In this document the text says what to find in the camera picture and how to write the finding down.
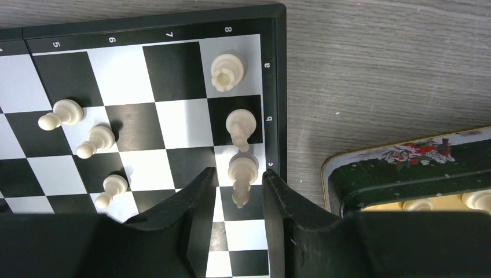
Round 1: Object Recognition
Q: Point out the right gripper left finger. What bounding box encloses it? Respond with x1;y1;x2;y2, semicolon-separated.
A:
1;167;218;277

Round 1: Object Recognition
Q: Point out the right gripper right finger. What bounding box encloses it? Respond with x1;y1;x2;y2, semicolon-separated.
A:
262;169;490;277

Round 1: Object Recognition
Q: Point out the white bishop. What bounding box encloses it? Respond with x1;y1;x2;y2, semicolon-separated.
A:
228;157;258;209

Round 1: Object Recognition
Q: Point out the white knight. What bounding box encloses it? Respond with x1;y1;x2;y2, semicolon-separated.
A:
225;109;257;152

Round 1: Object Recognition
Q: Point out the gold tin tray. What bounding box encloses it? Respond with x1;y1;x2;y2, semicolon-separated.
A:
321;127;490;216

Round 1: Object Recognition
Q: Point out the white rook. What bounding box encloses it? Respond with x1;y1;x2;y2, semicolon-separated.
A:
210;54;244;92

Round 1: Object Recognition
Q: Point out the white pawn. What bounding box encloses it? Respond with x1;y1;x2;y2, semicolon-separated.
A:
76;126;116;159
38;99;85;131
94;174;129;209

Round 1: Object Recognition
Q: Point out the black and white chessboard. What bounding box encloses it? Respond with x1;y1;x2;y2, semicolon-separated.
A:
1;3;287;277

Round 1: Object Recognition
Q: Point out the white piece in tray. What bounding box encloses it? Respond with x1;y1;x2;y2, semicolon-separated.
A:
461;189;490;213

